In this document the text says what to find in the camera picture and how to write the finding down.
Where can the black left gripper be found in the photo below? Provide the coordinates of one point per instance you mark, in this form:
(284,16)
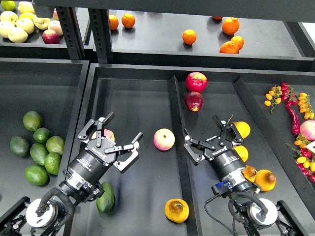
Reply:
(101,153)

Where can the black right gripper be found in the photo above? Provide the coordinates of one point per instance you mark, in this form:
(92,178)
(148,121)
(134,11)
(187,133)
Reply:
(218,150)

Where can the dark green avocado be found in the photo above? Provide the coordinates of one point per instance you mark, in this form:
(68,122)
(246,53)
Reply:
(19,146)
(106,201)

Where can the yellow pear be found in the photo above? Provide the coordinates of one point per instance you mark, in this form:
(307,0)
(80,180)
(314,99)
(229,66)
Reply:
(242,152)
(265,179)
(242,127)
(250,173)
(176,210)

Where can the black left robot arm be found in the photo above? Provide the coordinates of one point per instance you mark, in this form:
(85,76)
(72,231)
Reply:
(56,208)

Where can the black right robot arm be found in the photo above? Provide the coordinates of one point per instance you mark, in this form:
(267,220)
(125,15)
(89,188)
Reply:
(240,183)

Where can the yellow pear top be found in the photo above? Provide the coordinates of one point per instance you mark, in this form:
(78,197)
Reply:
(242,127)

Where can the green avocado lower right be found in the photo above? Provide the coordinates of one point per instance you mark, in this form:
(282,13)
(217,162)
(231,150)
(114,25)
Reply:
(52,163)

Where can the green avocado middle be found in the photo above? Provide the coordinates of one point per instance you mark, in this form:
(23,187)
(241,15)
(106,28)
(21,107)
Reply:
(38,152)

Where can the green avocado top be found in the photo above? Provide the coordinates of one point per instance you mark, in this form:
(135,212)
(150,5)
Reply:
(32,121)

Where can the pink apple left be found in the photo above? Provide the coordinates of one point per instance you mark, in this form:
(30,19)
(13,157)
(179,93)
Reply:
(107,133)

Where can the pink apple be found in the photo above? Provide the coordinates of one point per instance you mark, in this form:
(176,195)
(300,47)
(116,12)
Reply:
(164,139)
(107,133)

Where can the dark red apple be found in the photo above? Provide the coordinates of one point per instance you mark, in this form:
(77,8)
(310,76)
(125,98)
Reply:
(194,101)

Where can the pink apple centre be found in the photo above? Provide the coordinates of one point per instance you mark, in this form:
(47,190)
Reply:
(164,139)

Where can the bright red apple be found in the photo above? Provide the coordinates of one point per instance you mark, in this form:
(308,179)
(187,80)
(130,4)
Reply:
(196,81)

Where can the orange cherry tomato bunch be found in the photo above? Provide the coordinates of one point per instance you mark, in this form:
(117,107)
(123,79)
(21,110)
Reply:
(273,98)

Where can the orange shelf front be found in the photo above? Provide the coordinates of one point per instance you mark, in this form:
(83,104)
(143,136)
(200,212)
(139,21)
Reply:
(229,47)

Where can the orange shelf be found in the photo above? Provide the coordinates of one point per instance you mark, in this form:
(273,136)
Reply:
(189,36)
(229,47)

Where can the red cherry tomato bunch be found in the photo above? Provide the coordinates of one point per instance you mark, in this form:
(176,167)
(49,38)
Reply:
(288,94)

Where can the red chili pepper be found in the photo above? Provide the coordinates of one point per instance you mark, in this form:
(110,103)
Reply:
(295,123)

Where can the orange shelf centre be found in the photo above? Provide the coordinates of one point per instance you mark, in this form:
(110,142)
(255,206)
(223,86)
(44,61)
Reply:
(189,36)

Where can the small orange on shelf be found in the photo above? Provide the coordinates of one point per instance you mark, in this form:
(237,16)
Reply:
(238,40)

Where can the pink apple right edge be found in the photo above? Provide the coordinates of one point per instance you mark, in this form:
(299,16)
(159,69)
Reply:
(307,129)

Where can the yellow cherry tomato bunch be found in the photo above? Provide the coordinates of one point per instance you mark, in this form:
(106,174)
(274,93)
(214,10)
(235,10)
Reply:
(305,105)

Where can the mixed cherry tomato bunch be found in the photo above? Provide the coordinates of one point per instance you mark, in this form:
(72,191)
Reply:
(304,158)

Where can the large orange on shelf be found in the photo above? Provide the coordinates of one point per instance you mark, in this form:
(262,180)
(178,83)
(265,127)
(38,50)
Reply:
(231,25)

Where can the orange on shelf left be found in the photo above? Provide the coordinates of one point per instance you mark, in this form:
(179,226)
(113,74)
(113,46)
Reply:
(113,22)

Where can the orange partly hidden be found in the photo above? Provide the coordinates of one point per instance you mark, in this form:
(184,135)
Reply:
(217,18)

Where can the red apple on shelf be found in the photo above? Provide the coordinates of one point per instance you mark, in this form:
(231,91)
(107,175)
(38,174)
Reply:
(50,36)

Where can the pale yellow apple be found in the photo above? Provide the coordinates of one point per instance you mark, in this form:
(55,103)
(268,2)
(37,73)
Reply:
(17,35)

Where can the black shelf post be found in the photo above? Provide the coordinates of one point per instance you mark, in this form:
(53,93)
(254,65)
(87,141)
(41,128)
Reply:
(71,32)
(99,22)

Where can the black shelf post left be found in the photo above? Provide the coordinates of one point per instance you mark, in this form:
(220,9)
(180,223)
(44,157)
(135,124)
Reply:
(71,32)

